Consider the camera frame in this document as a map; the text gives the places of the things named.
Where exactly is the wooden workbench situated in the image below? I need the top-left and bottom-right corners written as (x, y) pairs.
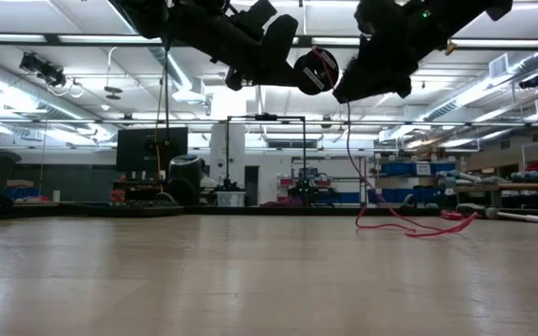
top-left (455, 182), bottom-right (538, 195)

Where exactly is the black wire spool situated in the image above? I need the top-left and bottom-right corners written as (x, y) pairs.
top-left (293, 47), bottom-right (340, 97)

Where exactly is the grey metal shelf rack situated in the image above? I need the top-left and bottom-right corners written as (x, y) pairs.
top-left (290, 155), bottom-right (369, 206)

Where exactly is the translucent storage bin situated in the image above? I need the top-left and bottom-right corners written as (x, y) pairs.
top-left (215, 190), bottom-right (247, 208)

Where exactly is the black open bit case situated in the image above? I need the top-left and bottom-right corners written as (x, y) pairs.
top-left (58, 199), bottom-right (186, 218)

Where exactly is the black monitor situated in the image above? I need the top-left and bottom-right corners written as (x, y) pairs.
top-left (116, 126), bottom-right (190, 173)

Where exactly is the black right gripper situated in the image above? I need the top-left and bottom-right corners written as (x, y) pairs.
top-left (333, 27), bottom-right (415, 105)

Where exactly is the person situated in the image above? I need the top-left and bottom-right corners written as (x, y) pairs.
top-left (198, 157), bottom-right (222, 189)

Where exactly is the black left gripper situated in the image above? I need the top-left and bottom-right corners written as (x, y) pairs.
top-left (212, 0), bottom-right (304, 92)

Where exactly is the white air vent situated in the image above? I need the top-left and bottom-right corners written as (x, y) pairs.
top-left (488, 52), bottom-right (511, 80)

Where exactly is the background robot with green lights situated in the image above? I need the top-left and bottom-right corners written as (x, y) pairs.
top-left (290, 175), bottom-right (340, 206)

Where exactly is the black camera stand frame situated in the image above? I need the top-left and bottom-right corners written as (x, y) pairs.
top-left (224, 113), bottom-right (308, 188)

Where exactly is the blue storage bin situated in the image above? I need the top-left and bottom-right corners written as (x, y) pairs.
top-left (430, 161), bottom-right (458, 176)
top-left (380, 161), bottom-right (416, 177)
top-left (366, 186), bottom-right (444, 204)

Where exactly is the red wire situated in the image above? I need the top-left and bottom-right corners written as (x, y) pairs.
top-left (318, 49), bottom-right (479, 239)

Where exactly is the silver ceiling duct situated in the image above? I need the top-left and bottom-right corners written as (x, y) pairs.
top-left (105, 0), bottom-right (195, 92)
top-left (420, 49), bottom-right (538, 123)

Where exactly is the grey handled screwdriver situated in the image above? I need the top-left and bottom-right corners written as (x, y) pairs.
top-left (455, 203), bottom-right (538, 224)

